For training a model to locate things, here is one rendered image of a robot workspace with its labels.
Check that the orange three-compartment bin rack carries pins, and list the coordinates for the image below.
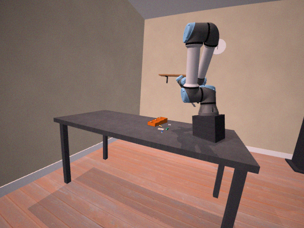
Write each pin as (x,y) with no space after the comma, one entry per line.
(158,121)

